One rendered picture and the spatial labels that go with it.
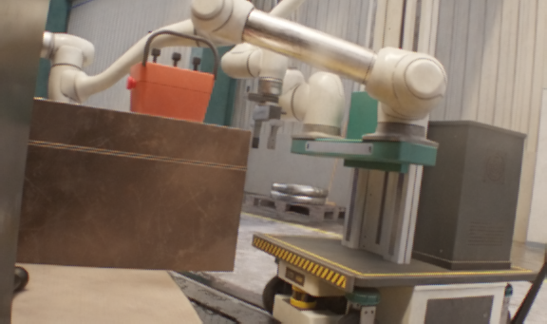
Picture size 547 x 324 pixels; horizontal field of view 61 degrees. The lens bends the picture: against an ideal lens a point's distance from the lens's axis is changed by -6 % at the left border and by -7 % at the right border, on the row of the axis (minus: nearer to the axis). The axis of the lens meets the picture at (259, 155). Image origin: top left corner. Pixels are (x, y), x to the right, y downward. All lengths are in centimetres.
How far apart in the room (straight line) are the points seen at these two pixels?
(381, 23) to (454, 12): 604
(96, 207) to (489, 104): 667
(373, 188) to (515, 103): 552
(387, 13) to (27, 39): 189
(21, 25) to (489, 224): 180
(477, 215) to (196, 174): 104
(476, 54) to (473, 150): 593
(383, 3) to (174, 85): 108
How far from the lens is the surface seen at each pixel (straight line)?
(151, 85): 121
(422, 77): 131
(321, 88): 193
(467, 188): 179
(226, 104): 1057
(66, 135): 117
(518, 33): 757
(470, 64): 768
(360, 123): 191
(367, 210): 195
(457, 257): 180
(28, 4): 22
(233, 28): 140
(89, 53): 179
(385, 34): 203
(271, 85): 173
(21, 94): 23
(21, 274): 99
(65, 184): 118
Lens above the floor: 61
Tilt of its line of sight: 1 degrees up
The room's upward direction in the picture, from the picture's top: 7 degrees clockwise
